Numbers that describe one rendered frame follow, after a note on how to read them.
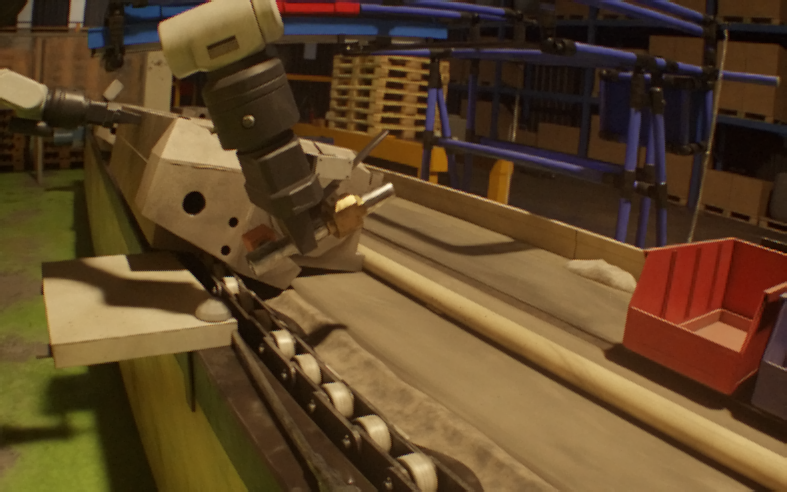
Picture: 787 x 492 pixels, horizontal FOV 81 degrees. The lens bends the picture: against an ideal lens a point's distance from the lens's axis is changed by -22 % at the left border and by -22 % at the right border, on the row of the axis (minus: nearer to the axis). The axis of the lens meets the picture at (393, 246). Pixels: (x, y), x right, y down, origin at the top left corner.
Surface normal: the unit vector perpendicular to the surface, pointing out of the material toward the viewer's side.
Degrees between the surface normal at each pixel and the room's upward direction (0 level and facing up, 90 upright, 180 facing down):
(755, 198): 90
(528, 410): 0
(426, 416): 42
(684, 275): 88
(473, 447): 68
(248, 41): 98
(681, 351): 95
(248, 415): 0
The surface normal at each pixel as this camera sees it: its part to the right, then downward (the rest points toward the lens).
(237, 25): 0.22, 0.40
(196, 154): 0.50, -0.61
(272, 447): 0.09, -0.97
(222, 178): 0.53, 0.26
